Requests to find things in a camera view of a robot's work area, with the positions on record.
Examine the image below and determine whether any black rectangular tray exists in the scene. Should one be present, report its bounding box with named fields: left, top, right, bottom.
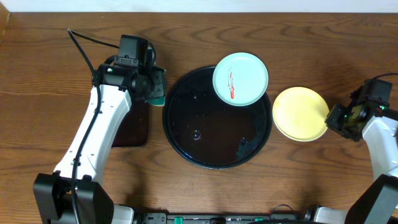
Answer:
left=112, top=101, right=149, bottom=147

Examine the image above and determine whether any yellow plate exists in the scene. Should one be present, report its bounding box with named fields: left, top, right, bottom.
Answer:
left=272, top=86, right=329, bottom=142

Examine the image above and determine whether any green yellow sponge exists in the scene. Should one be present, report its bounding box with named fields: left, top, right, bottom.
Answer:
left=145, top=66, right=166, bottom=106

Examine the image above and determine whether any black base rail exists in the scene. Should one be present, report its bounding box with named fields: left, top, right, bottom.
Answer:
left=111, top=203, right=349, bottom=224

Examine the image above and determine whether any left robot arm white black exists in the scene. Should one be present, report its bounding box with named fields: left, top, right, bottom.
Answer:
left=33, top=63, right=165, bottom=223

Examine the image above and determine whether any pale green plate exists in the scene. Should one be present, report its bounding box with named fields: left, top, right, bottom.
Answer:
left=212, top=52, right=269, bottom=106

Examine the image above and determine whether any black round tray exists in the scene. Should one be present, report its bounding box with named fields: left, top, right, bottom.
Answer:
left=162, top=66, right=272, bottom=169

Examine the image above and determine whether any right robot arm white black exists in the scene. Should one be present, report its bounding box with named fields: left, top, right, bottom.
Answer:
left=325, top=100, right=397, bottom=223

